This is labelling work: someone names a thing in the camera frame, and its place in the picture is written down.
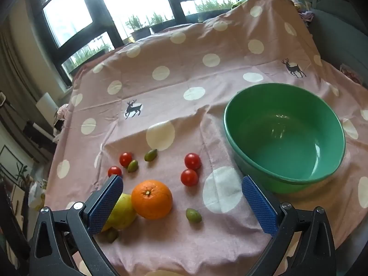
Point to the white plastic bag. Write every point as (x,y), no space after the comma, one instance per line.
(36,194)

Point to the white wall hook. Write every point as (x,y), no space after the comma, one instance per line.
(3,99)

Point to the long planter with greenery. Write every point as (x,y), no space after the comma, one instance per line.
(212,5)

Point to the orange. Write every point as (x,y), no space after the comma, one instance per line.
(152,199)

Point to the green plastic bowl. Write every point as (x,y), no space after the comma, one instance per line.
(287,138)

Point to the potted green plant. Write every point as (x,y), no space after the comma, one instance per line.
(159,23)
(138,28)

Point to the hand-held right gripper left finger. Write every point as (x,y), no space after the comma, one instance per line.
(106,204)

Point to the dark wooden chair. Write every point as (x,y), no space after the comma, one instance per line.
(11,227)

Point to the small green olive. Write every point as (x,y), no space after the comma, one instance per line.
(132,166)
(193,215)
(112,235)
(151,155)

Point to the yellow-green pear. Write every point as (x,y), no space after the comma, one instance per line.
(125,212)

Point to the dark-framed window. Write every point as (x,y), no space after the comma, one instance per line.
(129,0)

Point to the grey sofa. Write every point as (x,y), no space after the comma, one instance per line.
(339,20)

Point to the pink polka-dot tablecloth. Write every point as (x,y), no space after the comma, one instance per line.
(172,106)

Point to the floral printed cushion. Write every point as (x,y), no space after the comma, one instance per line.
(349,74)

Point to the pile of colourful cloths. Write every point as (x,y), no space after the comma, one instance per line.
(303,10)

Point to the black box-shaped object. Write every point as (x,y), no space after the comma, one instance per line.
(37,133)

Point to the framed wall picture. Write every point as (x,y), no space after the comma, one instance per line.
(10,153)

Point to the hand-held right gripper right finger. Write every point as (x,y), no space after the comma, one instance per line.
(258,204)

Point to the white pink cloth bundle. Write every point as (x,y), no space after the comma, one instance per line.
(61,115)

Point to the green houseplant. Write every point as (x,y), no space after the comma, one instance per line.
(21,172)

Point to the red cherry tomato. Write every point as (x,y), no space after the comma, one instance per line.
(125,159)
(189,177)
(114,171)
(192,161)

